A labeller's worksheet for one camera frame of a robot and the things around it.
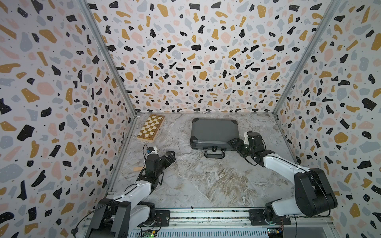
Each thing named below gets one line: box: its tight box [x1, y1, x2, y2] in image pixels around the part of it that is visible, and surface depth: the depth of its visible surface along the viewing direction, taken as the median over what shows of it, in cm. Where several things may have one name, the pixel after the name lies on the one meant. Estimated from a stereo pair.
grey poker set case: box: [190, 118, 240, 159], surface depth 99 cm
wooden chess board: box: [136, 113, 166, 142], surface depth 110 cm
